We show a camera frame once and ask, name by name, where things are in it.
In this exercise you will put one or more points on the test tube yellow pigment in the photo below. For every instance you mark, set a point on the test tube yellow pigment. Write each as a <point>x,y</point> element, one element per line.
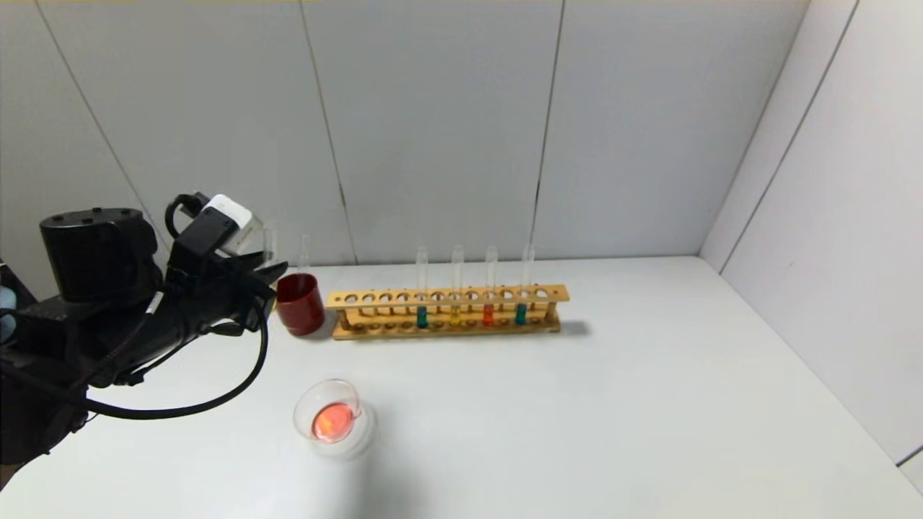
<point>270,245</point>
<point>456,316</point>

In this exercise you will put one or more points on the dark red cup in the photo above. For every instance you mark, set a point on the dark red cup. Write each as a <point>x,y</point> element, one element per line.
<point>299,310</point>

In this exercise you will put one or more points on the test tube red pigment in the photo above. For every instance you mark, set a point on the test tube red pigment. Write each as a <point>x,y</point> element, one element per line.
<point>304,252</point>
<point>488,315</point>

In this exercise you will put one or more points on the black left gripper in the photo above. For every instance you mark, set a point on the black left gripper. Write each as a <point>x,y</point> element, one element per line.
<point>216,295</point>

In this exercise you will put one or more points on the test tube green pigment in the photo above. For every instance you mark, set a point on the test tube green pigment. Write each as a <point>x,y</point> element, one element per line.
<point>520,314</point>
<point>422,317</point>

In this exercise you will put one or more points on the clear glass beaker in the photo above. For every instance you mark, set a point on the clear glass beaker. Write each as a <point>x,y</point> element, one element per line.
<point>333,425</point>

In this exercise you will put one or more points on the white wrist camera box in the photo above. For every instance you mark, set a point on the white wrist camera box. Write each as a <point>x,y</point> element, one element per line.
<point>229,216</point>

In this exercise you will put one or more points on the light blue cloth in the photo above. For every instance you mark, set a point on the light blue cloth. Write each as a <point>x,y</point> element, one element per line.
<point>6,317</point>

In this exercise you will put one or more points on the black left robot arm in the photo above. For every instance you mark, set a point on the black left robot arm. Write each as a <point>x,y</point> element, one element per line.
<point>86,288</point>

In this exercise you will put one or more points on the wooden test tube rack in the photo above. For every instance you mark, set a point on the wooden test tube rack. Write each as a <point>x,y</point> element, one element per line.
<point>447,296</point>

